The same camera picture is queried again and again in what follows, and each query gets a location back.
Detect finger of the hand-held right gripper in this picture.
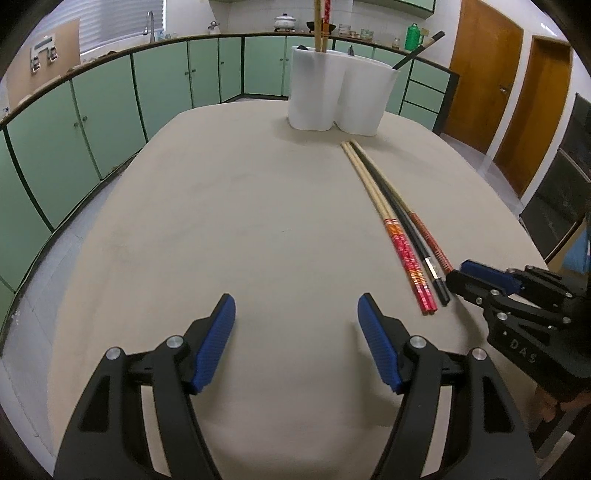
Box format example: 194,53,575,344
444,270,505,308
461,259,523,297

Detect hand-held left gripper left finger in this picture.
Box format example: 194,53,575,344
54,294,236,480

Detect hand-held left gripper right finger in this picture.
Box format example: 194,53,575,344
358,292,542,480

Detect dark chopstick red-brown handle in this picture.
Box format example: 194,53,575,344
365,157,454,274

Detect black chopstick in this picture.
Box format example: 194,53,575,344
350,140,451,306
392,30,445,71

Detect white two-compartment utensil holder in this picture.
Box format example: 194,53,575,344
287,45,402,138

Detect person's right hand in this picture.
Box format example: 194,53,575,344
533,384,585,422

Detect blue cloth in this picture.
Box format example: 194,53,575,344
566,222,591,273

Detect black glass cabinet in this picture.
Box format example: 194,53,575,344
519,92,591,264

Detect wooden door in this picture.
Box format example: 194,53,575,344
494,36,573,199
443,0,525,155

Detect green cabinet drawer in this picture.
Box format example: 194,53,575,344
410,59,451,93
405,80,446,112
400,102,439,131

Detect brown board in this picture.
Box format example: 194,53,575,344
14,18,81,104

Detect white water filter unit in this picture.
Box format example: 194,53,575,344
30,38,58,71

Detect white window blind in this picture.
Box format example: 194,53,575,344
46,0,166,51

